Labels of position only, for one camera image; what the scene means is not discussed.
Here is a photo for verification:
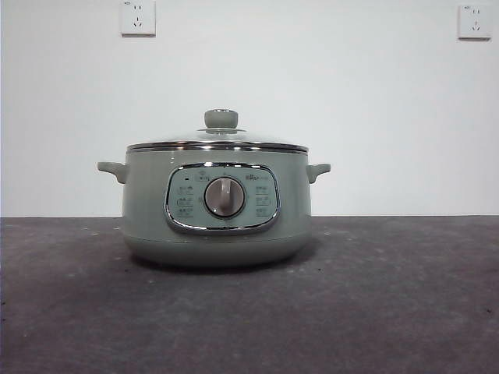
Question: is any white wall socket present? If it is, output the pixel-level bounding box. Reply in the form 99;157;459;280
119;0;157;38
458;4;493;41

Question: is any glass lid with green knob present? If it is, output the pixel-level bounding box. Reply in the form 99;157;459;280
126;109;309;153

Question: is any green electric cooking pot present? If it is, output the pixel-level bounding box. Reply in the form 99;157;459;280
97;146;332;268

